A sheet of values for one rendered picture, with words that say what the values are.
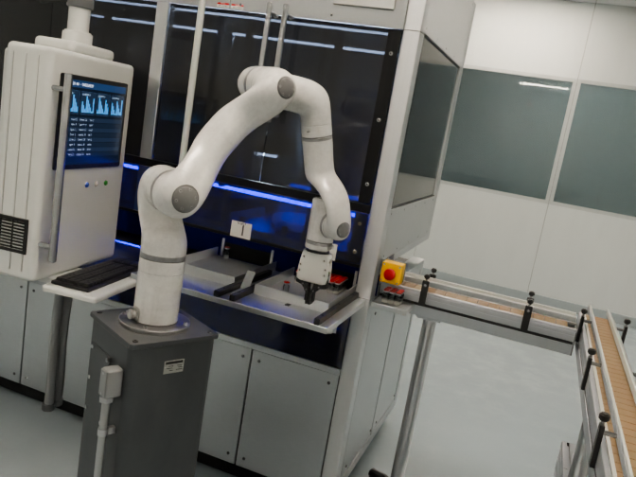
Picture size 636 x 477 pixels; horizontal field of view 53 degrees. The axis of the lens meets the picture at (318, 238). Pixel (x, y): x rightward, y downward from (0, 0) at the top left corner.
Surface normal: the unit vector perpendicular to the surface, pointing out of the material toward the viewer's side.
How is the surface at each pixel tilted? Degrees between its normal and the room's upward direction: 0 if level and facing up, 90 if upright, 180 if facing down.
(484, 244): 90
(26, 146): 90
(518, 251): 90
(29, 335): 90
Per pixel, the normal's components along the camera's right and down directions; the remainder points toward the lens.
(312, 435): -0.35, 0.11
